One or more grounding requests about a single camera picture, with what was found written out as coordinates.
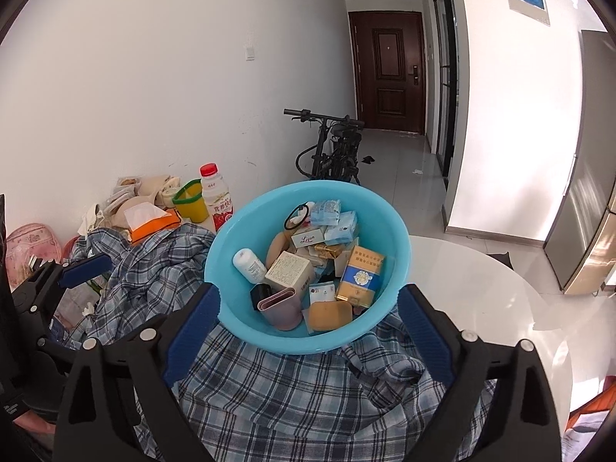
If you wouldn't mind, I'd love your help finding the white plastic bottle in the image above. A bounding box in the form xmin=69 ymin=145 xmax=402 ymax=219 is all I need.
xmin=232 ymin=249 xmax=268 ymax=284

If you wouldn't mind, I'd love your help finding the red cap milk bottle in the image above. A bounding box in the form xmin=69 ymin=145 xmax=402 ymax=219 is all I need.
xmin=199 ymin=162 xmax=236 ymax=232

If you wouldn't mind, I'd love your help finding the yellow blue cigarette pack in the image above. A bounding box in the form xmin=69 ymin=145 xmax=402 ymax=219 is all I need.
xmin=334 ymin=245 xmax=386 ymax=309

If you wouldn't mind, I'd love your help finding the beige cloth bag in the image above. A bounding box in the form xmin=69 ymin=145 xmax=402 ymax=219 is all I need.
xmin=79 ymin=173 xmax=186 ymax=232

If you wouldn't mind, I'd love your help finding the cream script label box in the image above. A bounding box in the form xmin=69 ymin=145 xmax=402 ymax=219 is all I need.
xmin=291 ymin=230 xmax=323 ymax=249

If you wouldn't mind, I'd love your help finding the blue plastic basin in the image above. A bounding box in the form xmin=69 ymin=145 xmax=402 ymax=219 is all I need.
xmin=203 ymin=180 xmax=411 ymax=356

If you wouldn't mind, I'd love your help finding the small black case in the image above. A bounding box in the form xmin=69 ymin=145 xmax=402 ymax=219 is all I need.
xmin=249 ymin=283 xmax=274 ymax=313

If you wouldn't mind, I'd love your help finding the small white blue box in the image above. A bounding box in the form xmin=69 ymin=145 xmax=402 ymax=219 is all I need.
xmin=308 ymin=283 xmax=336 ymax=305

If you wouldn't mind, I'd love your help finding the grey gold refrigerator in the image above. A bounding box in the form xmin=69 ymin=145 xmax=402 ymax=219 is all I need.
xmin=544 ymin=29 xmax=616 ymax=295

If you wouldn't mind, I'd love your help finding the dark brown entrance door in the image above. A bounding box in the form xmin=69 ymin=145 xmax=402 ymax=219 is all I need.
xmin=347 ymin=10 xmax=427 ymax=136

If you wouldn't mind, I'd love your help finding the person's left hand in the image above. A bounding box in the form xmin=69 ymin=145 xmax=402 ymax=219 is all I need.
xmin=12 ymin=411 xmax=56 ymax=436

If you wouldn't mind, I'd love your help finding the orange chair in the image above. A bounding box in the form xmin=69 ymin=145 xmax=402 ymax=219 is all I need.
xmin=565 ymin=390 xmax=602 ymax=431

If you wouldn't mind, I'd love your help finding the yellow cup green rim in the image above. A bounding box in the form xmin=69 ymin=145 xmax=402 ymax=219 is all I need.
xmin=172 ymin=178 xmax=209 ymax=222

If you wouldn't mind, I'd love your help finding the pink cup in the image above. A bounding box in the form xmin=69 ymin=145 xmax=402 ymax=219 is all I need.
xmin=257 ymin=287 xmax=304 ymax=332

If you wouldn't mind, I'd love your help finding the orange tissue pack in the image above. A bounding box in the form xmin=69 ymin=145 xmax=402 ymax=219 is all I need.
xmin=124 ymin=203 xmax=182 ymax=244

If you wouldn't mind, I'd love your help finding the pink bag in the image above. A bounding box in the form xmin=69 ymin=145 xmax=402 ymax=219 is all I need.
xmin=5 ymin=223 xmax=63 ymax=290

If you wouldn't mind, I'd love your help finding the black hair tie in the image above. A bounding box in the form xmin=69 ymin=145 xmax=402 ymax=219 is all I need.
xmin=283 ymin=204 xmax=309 ymax=232

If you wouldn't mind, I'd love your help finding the black electric bicycle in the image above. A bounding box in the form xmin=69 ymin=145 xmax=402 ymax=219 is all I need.
xmin=283 ymin=108 xmax=367 ymax=186

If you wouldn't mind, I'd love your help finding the orange translucent case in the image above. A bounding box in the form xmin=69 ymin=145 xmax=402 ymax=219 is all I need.
xmin=307 ymin=301 xmax=353 ymax=335

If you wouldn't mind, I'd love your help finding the black framed glass door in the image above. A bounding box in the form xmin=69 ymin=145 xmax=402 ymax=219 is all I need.
xmin=430 ymin=0 xmax=460 ymax=179

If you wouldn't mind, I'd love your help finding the gold foil cigarette pack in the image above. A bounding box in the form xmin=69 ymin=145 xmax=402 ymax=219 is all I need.
xmin=313 ymin=242 xmax=354 ymax=265

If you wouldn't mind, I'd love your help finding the blue plaid shirt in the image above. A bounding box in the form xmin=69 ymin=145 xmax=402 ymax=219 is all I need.
xmin=48 ymin=224 xmax=499 ymax=462

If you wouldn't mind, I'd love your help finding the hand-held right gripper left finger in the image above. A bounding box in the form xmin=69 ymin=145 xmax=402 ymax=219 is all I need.
xmin=53 ymin=283 xmax=221 ymax=462

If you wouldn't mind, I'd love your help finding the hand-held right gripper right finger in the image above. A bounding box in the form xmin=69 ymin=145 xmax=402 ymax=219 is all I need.
xmin=397 ymin=284 xmax=564 ymax=462

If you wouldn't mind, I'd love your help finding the cream printed box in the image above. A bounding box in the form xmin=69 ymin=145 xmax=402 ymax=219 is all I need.
xmin=264 ymin=250 xmax=313 ymax=294

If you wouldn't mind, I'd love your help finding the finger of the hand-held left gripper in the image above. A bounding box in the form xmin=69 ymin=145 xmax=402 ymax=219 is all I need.
xmin=12 ymin=298 xmax=80 ymax=378
xmin=14 ymin=253 xmax=115 ymax=311

